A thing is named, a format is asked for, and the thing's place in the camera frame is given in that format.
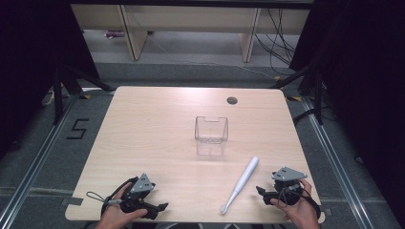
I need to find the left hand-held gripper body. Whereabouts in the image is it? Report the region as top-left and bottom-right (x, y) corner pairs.
(119, 173), (158, 215)

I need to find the metal floor rail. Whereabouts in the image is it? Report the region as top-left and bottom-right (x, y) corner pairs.
(301, 94), (374, 229)
(0, 94), (81, 229)

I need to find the purple object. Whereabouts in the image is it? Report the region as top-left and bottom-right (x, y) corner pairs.
(104, 30), (126, 40)

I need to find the thin grey cord loop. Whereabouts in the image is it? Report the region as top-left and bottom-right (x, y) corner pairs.
(85, 190), (124, 205)

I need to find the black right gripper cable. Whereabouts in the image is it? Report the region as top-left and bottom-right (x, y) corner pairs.
(277, 182), (322, 221)

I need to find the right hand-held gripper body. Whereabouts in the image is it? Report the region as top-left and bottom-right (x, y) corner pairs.
(270, 166), (309, 206)

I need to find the black metal stand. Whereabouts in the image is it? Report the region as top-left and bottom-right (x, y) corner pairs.
(269, 62), (325, 126)
(52, 62), (113, 126)

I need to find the dark curtain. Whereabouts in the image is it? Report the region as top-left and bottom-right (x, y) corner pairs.
(0, 0), (101, 160)
(288, 0), (405, 221)

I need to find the black floor cable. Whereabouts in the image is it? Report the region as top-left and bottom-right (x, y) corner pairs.
(291, 106), (332, 126)

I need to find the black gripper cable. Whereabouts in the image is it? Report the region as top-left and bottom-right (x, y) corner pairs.
(277, 182), (322, 221)
(100, 176), (139, 218)

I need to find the person's right hand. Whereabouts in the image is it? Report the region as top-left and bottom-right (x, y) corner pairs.
(269, 178), (321, 229)

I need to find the light wooden desk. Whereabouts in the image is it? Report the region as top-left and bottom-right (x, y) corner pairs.
(70, 3), (311, 64)

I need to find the person's left hand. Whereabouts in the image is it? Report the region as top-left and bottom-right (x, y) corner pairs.
(96, 181), (149, 229)

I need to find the bundle of black cables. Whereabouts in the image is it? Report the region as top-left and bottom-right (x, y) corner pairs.
(253, 7), (298, 76)

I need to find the coiled white cable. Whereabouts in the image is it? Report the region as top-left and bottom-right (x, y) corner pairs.
(40, 89), (56, 108)

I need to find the white electric toothbrush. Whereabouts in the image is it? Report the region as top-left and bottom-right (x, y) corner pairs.
(220, 156), (260, 216)

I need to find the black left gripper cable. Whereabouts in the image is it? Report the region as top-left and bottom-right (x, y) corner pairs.
(100, 176), (139, 218)

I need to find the clear plastic container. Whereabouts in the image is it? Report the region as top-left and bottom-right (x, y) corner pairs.
(194, 115), (229, 157)

